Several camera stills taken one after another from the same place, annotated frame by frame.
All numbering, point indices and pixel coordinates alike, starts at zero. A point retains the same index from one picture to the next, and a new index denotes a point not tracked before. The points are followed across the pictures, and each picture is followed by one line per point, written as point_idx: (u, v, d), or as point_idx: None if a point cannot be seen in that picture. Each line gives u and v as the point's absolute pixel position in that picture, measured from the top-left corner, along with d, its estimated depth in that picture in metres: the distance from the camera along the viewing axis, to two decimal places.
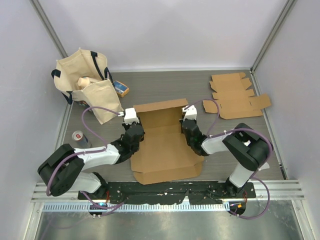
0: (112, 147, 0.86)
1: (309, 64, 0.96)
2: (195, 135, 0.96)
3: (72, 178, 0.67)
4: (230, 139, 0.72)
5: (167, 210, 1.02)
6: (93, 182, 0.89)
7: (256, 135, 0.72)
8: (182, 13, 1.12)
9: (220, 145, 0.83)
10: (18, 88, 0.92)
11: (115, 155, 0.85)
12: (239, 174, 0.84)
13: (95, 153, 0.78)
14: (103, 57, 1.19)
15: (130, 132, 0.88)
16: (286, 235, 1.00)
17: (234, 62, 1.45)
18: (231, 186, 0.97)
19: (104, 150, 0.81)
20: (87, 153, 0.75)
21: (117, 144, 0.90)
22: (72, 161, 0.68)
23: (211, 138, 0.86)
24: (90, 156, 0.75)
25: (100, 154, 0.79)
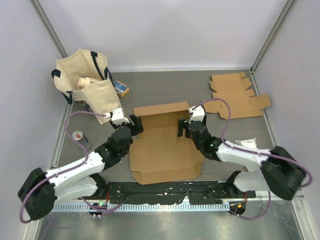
0: (95, 155, 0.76)
1: (310, 64, 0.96)
2: (204, 138, 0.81)
3: (45, 203, 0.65)
4: (268, 166, 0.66)
5: (167, 210, 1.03)
6: (87, 189, 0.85)
7: (294, 165, 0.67)
8: (183, 13, 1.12)
9: (246, 161, 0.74)
10: (18, 88, 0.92)
11: (98, 165, 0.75)
12: (251, 184, 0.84)
13: (72, 171, 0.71)
14: (103, 57, 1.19)
15: (117, 135, 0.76)
16: (286, 235, 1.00)
17: (234, 62, 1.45)
18: (231, 186, 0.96)
19: (82, 164, 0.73)
20: (61, 174, 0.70)
21: (103, 150, 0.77)
22: (43, 188, 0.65)
23: (235, 149, 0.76)
24: (65, 177, 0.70)
25: (78, 170, 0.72)
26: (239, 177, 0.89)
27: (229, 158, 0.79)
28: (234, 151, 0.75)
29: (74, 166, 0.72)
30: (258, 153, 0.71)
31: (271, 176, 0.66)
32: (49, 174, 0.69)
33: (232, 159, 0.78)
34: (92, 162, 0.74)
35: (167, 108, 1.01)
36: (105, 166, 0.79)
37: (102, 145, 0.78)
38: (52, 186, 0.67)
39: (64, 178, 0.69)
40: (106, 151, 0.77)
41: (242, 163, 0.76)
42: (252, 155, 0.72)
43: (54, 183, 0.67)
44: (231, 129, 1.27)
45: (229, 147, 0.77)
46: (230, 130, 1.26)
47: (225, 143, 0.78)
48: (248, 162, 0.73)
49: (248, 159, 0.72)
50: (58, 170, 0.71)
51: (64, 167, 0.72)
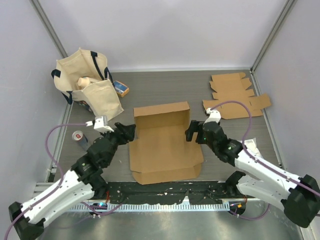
0: (71, 174, 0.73)
1: (310, 64, 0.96)
2: (220, 139, 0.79)
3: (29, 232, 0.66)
4: (298, 196, 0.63)
5: (167, 210, 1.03)
6: (80, 198, 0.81)
7: (317, 197, 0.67)
8: (182, 13, 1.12)
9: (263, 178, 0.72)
10: (18, 88, 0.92)
11: (74, 184, 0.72)
12: (257, 193, 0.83)
13: (46, 199, 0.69)
14: (103, 57, 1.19)
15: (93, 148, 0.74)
16: (286, 235, 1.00)
17: (234, 62, 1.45)
18: (231, 185, 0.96)
19: (57, 188, 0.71)
20: (36, 205, 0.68)
21: (80, 165, 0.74)
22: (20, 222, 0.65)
23: (259, 163, 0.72)
24: (40, 207, 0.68)
25: (53, 197, 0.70)
26: (246, 182, 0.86)
27: (246, 168, 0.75)
28: (257, 165, 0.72)
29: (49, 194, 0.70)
30: (287, 178, 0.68)
31: (296, 205, 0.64)
32: (24, 207, 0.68)
33: (250, 170, 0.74)
34: (68, 184, 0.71)
35: (167, 109, 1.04)
36: (86, 181, 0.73)
37: (79, 160, 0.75)
38: (28, 220, 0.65)
39: (38, 209, 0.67)
40: (84, 166, 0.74)
41: (261, 178, 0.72)
42: (279, 178, 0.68)
43: (28, 217, 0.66)
44: (231, 129, 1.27)
45: (252, 158, 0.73)
46: (230, 130, 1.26)
47: (247, 152, 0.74)
48: (270, 182, 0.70)
49: (273, 180, 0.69)
50: (33, 200, 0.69)
51: (39, 196, 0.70)
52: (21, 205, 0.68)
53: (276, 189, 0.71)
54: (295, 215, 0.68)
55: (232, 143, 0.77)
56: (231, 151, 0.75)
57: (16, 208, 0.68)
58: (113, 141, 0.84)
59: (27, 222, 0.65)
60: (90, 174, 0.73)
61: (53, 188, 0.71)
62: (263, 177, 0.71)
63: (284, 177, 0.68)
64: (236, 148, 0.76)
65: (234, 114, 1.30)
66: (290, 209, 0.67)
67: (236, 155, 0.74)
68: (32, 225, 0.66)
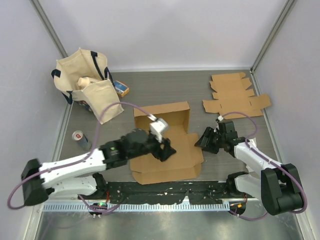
0: (96, 153, 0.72)
1: (310, 64, 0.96)
2: (230, 134, 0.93)
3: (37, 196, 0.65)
4: (270, 172, 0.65)
5: (167, 210, 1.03)
6: (84, 189, 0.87)
7: (296, 189, 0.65)
8: (183, 13, 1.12)
9: (254, 163, 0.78)
10: (18, 88, 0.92)
11: (97, 166, 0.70)
12: (248, 187, 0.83)
13: (66, 169, 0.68)
14: (103, 57, 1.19)
15: (131, 137, 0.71)
16: (286, 235, 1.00)
17: (234, 62, 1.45)
18: (231, 181, 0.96)
19: (80, 162, 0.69)
20: (54, 170, 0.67)
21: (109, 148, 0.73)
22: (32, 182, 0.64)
23: (252, 150, 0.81)
24: (57, 173, 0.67)
25: (74, 169, 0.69)
26: (243, 176, 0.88)
27: (242, 157, 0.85)
28: (249, 151, 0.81)
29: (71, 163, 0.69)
30: (268, 161, 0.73)
31: (267, 180, 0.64)
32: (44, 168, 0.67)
33: (245, 158, 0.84)
34: (91, 162, 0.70)
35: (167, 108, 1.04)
36: (108, 165, 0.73)
37: (110, 143, 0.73)
38: (43, 181, 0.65)
39: (56, 175, 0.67)
40: (112, 150, 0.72)
41: (251, 164, 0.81)
42: (262, 160, 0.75)
43: (44, 179, 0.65)
44: None
45: (248, 147, 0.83)
46: None
47: (245, 143, 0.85)
48: (256, 165, 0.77)
49: (257, 162, 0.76)
50: (54, 164, 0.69)
51: (60, 162, 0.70)
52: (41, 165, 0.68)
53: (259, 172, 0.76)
54: (267, 201, 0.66)
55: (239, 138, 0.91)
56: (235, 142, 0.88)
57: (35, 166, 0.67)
58: (153, 144, 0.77)
59: (41, 183, 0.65)
60: (113, 160, 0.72)
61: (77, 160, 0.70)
62: (251, 161, 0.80)
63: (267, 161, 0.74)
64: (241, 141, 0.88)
65: (234, 116, 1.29)
66: (263, 190, 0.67)
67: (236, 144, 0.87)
68: (43, 188, 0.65)
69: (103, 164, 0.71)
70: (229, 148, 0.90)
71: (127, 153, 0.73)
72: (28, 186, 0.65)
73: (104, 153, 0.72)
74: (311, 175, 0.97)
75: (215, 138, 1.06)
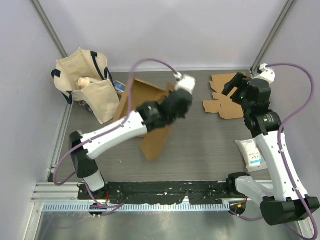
0: (135, 116, 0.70)
1: (310, 64, 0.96)
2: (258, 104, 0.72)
3: (87, 165, 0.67)
4: (288, 205, 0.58)
5: (167, 210, 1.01)
6: (98, 182, 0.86)
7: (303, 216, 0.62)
8: (182, 13, 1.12)
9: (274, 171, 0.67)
10: (18, 88, 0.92)
11: (137, 128, 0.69)
12: (248, 187, 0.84)
13: (106, 137, 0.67)
14: (103, 57, 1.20)
15: (172, 98, 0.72)
16: (286, 235, 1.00)
17: (234, 62, 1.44)
18: (231, 180, 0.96)
19: (119, 127, 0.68)
20: (96, 139, 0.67)
21: (146, 109, 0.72)
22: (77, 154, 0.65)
23: (281, 157, 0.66)
24: (99, 143, 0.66)
25: (114, 135, 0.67)
26: (244, 178, 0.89)
27: (262, 147, 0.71)
28: (277, 156, 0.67)
29: (110, 130, 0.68)
30: (294, 188, 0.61)
31: (281, 212, 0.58)
32: (84, 139, 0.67)
33: (266, 153, 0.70)
34: (131, 126, 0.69)
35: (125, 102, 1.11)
36: (149, 126, 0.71)
37: (145, 105, 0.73)
38: (86, 152, 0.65)
39: (98, 144, 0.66)
40: (150, 110, 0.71)
41: (271, 170, 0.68)
42: (287, 181, 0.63)
43: (87, 149, 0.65)
44: (230, 128, 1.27)
45: (279, 147, 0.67)
46: (229, 130, 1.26)
47: (279, 139, 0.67)
48: (277, 178, 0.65)
49: (279, 178, 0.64)
50: (93, 134, 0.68)
51: (98, 131, 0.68)
52: (81, 137, 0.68)
53: (274, 186, 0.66)
54: (268, 214, 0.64)
55: (270, 116, 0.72)
56: (266, 123, 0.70)
57: (77, 137, 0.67)
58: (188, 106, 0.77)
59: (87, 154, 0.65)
60: (155, 120, 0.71)
61: (115, 126, 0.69)
62: (274, 170, 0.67)
63: (293, 186, 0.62)
64: (270, 124, 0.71)
65: (233, 116, 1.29)
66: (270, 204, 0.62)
67: (264, 132, 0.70)
68: (90, 158, 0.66)
69: (144, 127, 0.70)
70: (254, 126, 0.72)
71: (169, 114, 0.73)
72: (75, 158, 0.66)
73: (142, 115, 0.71)
74: (312, 176, 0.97)
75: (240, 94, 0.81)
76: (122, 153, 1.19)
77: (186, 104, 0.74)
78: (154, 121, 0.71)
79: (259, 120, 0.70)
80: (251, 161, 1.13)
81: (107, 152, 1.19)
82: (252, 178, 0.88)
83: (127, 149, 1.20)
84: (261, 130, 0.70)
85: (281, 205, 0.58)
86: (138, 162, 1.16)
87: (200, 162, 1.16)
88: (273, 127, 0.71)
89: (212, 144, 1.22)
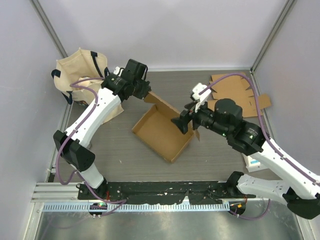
0: (104, 92, 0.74)
1: (310, 64, 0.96)
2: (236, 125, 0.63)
3: (85, 155, 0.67)
4: None
5: (167, 210, 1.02)
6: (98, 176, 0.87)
7: None
8: (182, 13, 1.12)
9: (287, 176, 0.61)
10: (18, 88, 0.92)
11: (111, 100, 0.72)
12: (258, 186, 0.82)
13: (88, 121, 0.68)
14: (103, 57, 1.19)
15: (130, 66, 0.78)
16: (286, 235, 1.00)
17: (234, 62, 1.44)
18: (232, 187, 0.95)
19: (95, 107, 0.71)
20: (80, 127, 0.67)
21: (110, 81, 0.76)
22: (70, 148, 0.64)
23: (287, 162, 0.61)
24: (85, 128, 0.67)
25: (95, 116, 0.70)
26: (245, 181, 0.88)
27: (261, 160, 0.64)
28: (283, 163, 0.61)
29: (89, 114, 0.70)
30: (314, 182, 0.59)
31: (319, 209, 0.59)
32: (69, 132, 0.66)
33: (267, 163, 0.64)
34: (105, 102, 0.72)
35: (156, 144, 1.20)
36: (120, 94, 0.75)
37: (107, 78, 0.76)
38: (78, 142, 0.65)
39: (84, 130, 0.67)
40: (114, 81, 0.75)
41: (282, 175, 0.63)
42: (305, 180, 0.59)
43: (78, 139, 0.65)
44: None
45: (279, 154, 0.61)
46: None
47: (274, 146, 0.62)
48: (293, 181, 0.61)
49: (297, 181, 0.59)
50: (75, 124, 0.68)
51: (78, 120, 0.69)
52: (65, 132, 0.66)
53: (294, 187, 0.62)
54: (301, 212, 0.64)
55: (251, 130, 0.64)
56: (253, 138, 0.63)
57: (61, 135, 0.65)
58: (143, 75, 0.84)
59: (79, 143, 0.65)
60: (122, 87, 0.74)
61: (90, 108, 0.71)
62: (286, 175, 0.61)
63: (311, 181, 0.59)
64: (257, 137, 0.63)
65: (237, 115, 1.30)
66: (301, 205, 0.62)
67: (260, 149, 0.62)
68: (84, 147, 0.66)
69: (117, 97, 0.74)
70: (245, 146, 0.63)
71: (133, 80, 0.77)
72: (70, 153, 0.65)
73: (109, 87, 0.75)
74: None
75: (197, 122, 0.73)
76: (122, 153, 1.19)
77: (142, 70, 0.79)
78: (122, 89, 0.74)
79: (246, 140, 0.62)
80: (250, 161, 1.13)
81: (107, 152, 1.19)
82: (250, 177, 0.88)
83: (126, 148, 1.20)
84: (256, 148, 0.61)
85: (318, 205, 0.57)
86: (138, 162, 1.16)
87: (200, 162, 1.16)
88: (259, 139, 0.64)
89: (211, 144, 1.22)
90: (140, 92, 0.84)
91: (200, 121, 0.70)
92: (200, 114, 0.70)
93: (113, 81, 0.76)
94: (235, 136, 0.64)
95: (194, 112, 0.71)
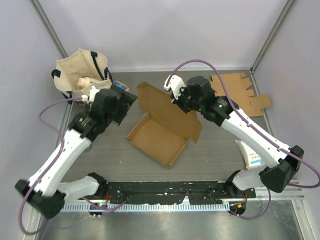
0: (71, 134, 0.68)
1: (309, 64, 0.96)
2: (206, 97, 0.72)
3: (50, 205, 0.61)
4: (285, 166, 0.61)
5: (167, 210, 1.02)
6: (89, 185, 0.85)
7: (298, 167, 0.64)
8: (182, 13, 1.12)
9: (254, 143, 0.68)
10: (18, 88, 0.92)
11: (77, 143, 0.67)
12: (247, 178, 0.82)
13: (52, 169, 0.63)
14: (103, 57, 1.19)
15: (97, 101, 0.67)
16: (286, 235, 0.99)
17: (234, 62, 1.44)
18: (231, 186, 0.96)
19: (60, 153, 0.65)
20: (44, 176, 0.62)
21: (78, 121, 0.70)
22: (31, 200, 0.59)
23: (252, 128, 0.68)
24: (49, 177, 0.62)
25: (60, 162, 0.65)
26: (238, 175, 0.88)
27: (231, 129, 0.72)
28: (249, 130, 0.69)
29: (54, 161, 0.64)
30: (278, 148, 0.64)
31: (283, 175, 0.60)
32: (32, 182, 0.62)
33: (237, 133, 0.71)
34: (71, 145, 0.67)
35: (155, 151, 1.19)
36: (89, 135, 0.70)
37: (75, 117, 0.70)
38: (40, 194, 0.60)
39: (48, 179, 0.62)
40: (82, 121, 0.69)
41: (252, 144, 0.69)
42: (270, 146, 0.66)
43: (40, 190, 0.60)
44: None
45: (245, 122, 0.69)
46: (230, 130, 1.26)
47: (240, 115, 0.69)
48: (261, 149, 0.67)
49: (263, 146, 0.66)
50: (39, 173, 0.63)
51: (43, 168, 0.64)
52: (28, 182, 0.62)
53: (262, 156, 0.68)
54: (272, 184, 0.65)
55: (222, 100, 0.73)
56: (223, 108, 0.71)
57: (24, 185, 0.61)
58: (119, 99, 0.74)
59: (41, 195, 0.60)
60: (90, 128, 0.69)
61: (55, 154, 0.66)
62: (253, 142, 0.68)
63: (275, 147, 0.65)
64: (227, 107, 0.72)
65: None
66: (268, 176, 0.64)
67: (227, 116, 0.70)
68: (47, 197, 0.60)
69: (84, 139, 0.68)
70: (215, 116, 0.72)
71: (103, 115, 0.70)
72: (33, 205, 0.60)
73: (77, 128, 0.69)
74: (311, 176, 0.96)
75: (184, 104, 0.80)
76: (122, 153, 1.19)
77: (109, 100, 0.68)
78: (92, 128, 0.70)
79: (216, 109, 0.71)
80: (250, 161, 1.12)
81: (107, 152, 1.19)
82: (242, 171, 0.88)
83: (126, 148, 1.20)
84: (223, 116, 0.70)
85: (280, 170, 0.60)
86: (138, 162, 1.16)
87: (200, 163, 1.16)
88: (229, 109, 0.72)
89: (211, 144, 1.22)
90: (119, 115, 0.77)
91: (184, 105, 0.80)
92: (182, 100, 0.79)
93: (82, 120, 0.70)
94: (206, 108, 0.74)
95: (177, 100, 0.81)
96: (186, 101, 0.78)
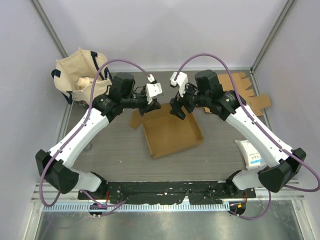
0: (93, 113, 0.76)
1: (309, 64, 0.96)
2: (213, 89, 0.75)
3: (67, 177, 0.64)
4: (285, 167, 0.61)
5: (167, 210, 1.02)
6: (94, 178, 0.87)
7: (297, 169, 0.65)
8: (182, 13, 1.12)
9: (258, 141, 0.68)
10: (18, 88, 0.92)
11: (98, 122, 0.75)
12: (247, 180, 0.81)
13: (74, 141, 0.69)
14: (103, 57, 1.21)
15: (116, 84, 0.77)
16: (286, 235, 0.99)
17: (234, 62, 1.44)
18: (231, 184, 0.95)
19: (82, 127, 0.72)
20: (65, 147, 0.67)
21: (99, 101, 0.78)
22: (52, 170, 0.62)
23: (257, 124, 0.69)
24: (70, 148, 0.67)
25: (82, 135, 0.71)
26: (238, 174, 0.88)
27: (236, 125, 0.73)
28: (252, 127, 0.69)
29: (76, 132, 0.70)
30: (280, 148, 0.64)
31: (282, 175, 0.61)
32: (53, 151, 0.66)
33: (242, 130, 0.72)
34: (92, 121, 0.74)
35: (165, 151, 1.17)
36: (108, 115, 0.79)
37: (96, 98, 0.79)
38: (61, 162, 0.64)
39: (69, 150, 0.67)
40: (103, 101, 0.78)
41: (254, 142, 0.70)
42: (272, 146, 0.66)
43: (61, 159, 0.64)
44: (231, 127, 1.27)
45: (250, 119, 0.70)
46: (230, 129, 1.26)
47: (247, 112, 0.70)
48: (262, 147, 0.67)
49: (264, 145, 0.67)
50: (60, 143, 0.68)
51: (64, 139, 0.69)
52: (49, 152, 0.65)
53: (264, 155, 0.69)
54: (269, 183, 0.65)
55: (229, 95, 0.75)
56: (229, 101, 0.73)
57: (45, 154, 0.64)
58: (139, 98, 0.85)
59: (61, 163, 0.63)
60: (110, 108, 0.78)
61: (77, 127, 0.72)
62: (256, 141, 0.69)
63: (278, 147, 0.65)
64: (233, 102, 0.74)
65: None
66: (268, 175, 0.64)
67: (233, 111, 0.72)
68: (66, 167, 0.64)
69: (104, 117, 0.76)
70: (220, 110, 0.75)
71: (121, 97, 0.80)
72: (52, 175, 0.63)
73: (97, 108, 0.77)
74: (311, 176, 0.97)
75: (190, 101, 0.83)
76: (122, 153, 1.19)
77: (129, 84, 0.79)
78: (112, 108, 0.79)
79: (222, 102, 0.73)
80: (250, 161, 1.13)
81: (107, 152, 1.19)
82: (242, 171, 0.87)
83: (126, 148, 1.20)
84: (229, 110, 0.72)
85: (280, 170, 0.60)
86: (138, 162, 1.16)
87: (200, 163, 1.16)
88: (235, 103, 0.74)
89: (211, 144, 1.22)
90: (136, 107, 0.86)
91: (189, 103, 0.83)
92: (186, 97, 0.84)
93: (102, 101, 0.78)
94: (212, 100, 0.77)
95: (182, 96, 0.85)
96: (192, 98, 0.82)
